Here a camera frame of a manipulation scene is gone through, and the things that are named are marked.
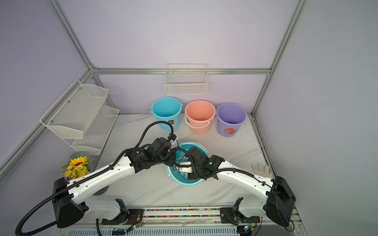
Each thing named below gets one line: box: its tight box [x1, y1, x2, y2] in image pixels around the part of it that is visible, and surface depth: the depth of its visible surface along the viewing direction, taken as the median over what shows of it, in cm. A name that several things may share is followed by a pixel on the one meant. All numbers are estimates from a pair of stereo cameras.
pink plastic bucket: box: [184, 100, 217, 135], surface depth 101 cm
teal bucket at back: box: [150, 96, 184, 132], surface depth 105 cm
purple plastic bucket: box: [214, 103, 248, 138], surface depth 100 cm
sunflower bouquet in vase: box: [61, 151, 95, 181], surface depth 67 cm
